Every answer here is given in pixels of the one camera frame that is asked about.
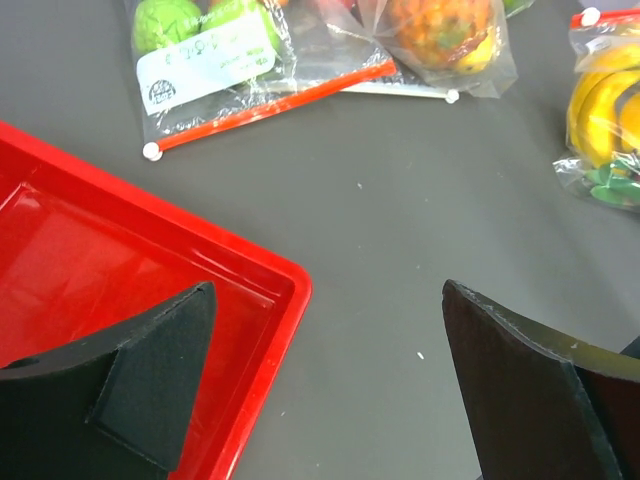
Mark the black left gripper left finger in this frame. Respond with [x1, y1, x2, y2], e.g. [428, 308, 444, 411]
[1, 282, 217, 479]

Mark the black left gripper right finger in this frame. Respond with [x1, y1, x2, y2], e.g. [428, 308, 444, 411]
[442, 280, 639, 479]

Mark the zip bag with bananas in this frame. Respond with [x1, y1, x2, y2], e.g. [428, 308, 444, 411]
[553, 7, 639, 211]

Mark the yellow fake banana bunch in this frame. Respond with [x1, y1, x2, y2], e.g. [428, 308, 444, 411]
[567, 43, 639, 168]

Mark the zip bag with green fruit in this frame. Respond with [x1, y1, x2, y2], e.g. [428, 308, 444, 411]
[123, 1, 396, 161]

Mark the zip bag with orange fruit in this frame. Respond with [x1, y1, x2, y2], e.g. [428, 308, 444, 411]
[347, 0, 518, 104]

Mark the red plastic tray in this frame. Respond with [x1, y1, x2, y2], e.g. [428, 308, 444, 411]
[1, 124, 312, 479]

